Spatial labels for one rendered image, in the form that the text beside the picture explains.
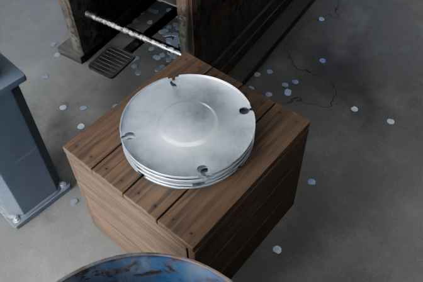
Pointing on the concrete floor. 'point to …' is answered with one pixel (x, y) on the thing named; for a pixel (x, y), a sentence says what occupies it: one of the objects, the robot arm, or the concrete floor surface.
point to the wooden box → (236, 228)
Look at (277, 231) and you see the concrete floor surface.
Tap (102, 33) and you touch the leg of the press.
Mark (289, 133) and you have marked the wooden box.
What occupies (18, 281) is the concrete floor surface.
